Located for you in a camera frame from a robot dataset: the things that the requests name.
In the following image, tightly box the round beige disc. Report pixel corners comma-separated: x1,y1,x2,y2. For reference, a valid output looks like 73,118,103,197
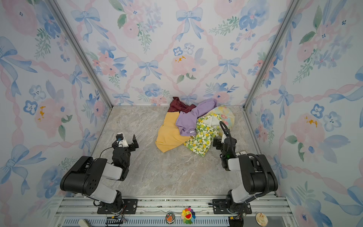
255,212,268,227

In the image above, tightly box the rainbow sunflower toy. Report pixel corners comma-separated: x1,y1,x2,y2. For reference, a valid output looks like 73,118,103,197
181,207,196,224

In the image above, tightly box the white object front edge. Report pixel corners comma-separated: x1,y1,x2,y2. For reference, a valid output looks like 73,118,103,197
78,219,92,227

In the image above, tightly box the lemon print cloth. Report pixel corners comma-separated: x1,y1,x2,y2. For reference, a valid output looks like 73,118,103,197
184,113,222,157

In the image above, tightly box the yellow cloth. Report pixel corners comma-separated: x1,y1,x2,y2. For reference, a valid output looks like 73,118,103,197
156,112,191,153

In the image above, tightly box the orange oval badge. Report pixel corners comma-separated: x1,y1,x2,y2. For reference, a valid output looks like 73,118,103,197
165,212,175,224

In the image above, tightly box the aluminium rail frame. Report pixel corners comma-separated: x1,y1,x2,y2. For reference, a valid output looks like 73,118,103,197
51,193,297,227

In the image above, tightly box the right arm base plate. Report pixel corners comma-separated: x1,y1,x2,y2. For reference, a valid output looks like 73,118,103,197
209,199,252,216

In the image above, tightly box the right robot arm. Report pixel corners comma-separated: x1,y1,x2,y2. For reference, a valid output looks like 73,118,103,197
209,137,278,216

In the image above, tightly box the right corner aluminium post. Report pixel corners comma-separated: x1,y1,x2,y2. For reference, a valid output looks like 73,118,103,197
243,0,301,111

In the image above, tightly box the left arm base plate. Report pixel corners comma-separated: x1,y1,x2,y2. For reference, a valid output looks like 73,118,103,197
97,199,139,215

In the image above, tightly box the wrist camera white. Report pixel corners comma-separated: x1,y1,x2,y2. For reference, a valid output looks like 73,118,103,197
114,133,129,148
221,134,227,144

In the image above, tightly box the black corrugated cable hose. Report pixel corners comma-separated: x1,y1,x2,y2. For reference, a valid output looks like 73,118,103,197
219,121,270,202

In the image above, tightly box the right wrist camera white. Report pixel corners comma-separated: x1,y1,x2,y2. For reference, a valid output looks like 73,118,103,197
221,134,227,144

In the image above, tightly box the pastel floral cloth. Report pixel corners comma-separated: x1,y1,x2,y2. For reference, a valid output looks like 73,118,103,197
204,106,235,132

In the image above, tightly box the maroon shirt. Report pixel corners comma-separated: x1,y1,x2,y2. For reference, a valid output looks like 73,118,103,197
168,96,196,113

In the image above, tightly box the small card on table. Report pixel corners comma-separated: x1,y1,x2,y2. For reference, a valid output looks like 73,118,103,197
236,150,247,156

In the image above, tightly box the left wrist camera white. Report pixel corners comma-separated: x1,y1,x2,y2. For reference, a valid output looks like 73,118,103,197
114,133,129,148

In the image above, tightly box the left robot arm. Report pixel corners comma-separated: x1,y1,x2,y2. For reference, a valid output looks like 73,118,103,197
60,133,139,216

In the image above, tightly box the left corner aluminium post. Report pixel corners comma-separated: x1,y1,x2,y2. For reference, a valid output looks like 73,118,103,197
45,0,113,109

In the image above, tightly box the corner aluminium post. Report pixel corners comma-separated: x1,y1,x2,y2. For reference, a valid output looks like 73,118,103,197
45,0,113,109
243,0,301,111

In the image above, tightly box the purple cloth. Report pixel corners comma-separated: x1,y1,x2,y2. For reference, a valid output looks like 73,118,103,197
176,98,217,136

